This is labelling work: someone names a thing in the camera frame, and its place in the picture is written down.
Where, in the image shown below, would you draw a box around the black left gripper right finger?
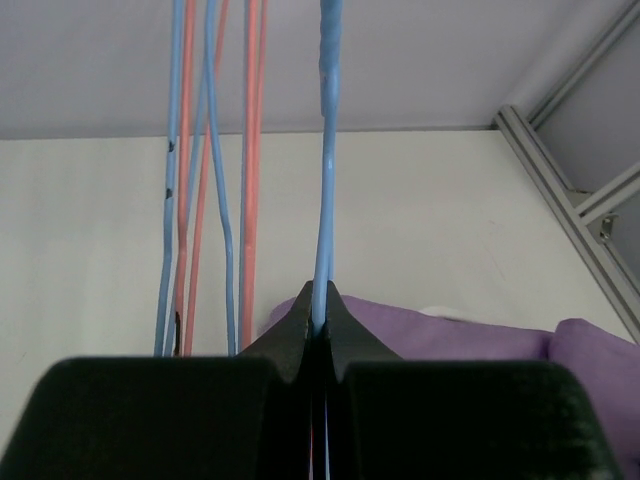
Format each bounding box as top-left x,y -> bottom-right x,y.
324,284 -> 622,479

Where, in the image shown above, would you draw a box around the lilac purple trousers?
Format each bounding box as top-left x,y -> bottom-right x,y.
254,294 -> 640,480

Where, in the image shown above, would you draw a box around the right aluminium frame post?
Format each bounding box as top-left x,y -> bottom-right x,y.
494,1 -> 639,341

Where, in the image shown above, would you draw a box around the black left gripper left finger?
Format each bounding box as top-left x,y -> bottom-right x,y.
9,285 -> 312,479

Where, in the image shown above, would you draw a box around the white plastic basket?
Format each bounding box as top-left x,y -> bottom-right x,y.
420,306 -> 473,322

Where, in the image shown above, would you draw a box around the light blue hanger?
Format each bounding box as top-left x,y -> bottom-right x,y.
311,1 -> 343,336
183,1 -> 236,356
153,0 -> 184,356

